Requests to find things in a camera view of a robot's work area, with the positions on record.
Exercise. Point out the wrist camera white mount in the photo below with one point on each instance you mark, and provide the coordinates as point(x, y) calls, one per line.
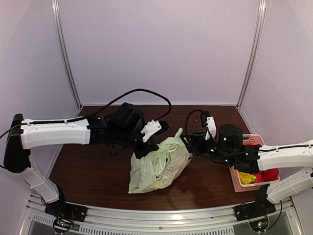
point(153, 127)
point(208, 122)

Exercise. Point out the yellow banana toy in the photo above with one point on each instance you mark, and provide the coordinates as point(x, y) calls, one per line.
point(246, 178)

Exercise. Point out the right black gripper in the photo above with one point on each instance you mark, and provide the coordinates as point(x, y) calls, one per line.
point(197, 139)

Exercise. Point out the curved aluminium rail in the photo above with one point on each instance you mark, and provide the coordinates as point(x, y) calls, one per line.
point(211, 221)

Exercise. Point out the left aluminium frame post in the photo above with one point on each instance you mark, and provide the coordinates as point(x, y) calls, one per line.
point(64, 53)

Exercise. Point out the pink plastic basket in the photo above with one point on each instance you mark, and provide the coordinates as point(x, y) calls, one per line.
point(248, 140)

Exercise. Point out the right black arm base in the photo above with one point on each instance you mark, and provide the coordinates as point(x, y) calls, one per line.
point(256, 212)

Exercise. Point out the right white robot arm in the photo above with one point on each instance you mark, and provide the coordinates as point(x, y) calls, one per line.
point(228, 148)

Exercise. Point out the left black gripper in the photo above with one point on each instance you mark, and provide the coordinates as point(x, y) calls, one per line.
point(151, 145)

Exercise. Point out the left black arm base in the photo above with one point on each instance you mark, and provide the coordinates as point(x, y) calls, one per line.
point(65, 213)

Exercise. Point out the light green plastic bag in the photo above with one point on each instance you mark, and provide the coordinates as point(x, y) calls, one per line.
point(158, 169)

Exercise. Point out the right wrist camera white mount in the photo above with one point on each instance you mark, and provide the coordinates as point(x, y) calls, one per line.
point(208, 122)

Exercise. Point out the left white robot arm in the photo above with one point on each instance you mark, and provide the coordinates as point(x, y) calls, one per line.
point(126, 127)

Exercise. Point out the red plush fruit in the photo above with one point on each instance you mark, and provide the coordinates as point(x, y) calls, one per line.
point(269, 175)

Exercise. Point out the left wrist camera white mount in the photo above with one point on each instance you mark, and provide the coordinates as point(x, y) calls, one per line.
point(153, 127)

